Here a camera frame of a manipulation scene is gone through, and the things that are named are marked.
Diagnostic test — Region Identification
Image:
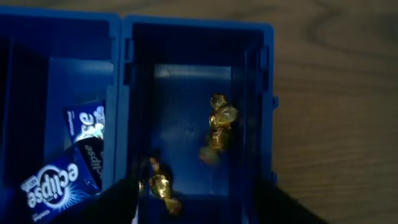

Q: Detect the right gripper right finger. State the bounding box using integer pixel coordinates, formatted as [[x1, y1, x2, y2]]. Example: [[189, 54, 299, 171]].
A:
[[254, 179, 330, 224]]

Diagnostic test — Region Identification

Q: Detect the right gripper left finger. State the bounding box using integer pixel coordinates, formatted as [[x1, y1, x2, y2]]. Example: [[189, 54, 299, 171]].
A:
[[52, 179, 139, 224]]

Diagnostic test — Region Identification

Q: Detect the gold candy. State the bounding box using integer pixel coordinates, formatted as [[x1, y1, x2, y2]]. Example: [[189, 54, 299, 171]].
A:
[[198, 92, 240, 165], [138, 157, 183, 216]]

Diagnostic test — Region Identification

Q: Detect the blue candy pack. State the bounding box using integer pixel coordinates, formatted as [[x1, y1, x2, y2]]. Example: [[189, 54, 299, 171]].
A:
[[63, 99, 106, 189], [20, 148, 101, 224]]

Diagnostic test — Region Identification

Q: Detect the blue tray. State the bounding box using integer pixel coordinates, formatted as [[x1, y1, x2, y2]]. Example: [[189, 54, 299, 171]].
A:
[[0, 5, 279, 224]]

